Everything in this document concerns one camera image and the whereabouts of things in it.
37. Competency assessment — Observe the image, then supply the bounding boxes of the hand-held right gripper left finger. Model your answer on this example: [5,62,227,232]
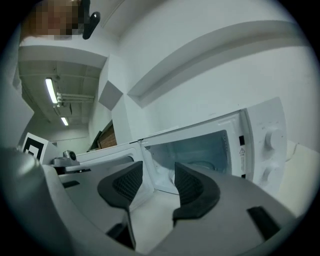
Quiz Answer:
[42,160,145,251]

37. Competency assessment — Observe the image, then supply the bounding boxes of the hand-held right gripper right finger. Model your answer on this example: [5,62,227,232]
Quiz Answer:
[149,161,302,256]

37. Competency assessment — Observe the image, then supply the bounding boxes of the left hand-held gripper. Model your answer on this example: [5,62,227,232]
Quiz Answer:
[17,131,92,174]

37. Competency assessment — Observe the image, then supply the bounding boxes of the white microwave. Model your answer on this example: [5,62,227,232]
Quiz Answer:
[74,96,289,211]

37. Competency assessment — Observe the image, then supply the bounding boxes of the long ceiling light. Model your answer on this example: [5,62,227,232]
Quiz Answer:
[44,77,59,105]

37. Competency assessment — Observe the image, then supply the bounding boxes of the white ceiling pipes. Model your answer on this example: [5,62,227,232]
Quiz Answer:
[56,92,96,108]

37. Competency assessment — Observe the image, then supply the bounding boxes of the white desk with grommet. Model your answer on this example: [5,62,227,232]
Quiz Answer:
[129,139,311,251]

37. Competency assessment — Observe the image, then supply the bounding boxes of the person's head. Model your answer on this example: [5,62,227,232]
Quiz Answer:
[21,0,84,41]

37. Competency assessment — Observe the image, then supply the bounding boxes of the thin grey wire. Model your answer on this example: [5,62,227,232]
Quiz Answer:
[286,142,301,162]

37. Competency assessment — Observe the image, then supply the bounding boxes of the black head-worn camera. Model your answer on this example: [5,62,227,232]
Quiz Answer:
[81,0,102,41]

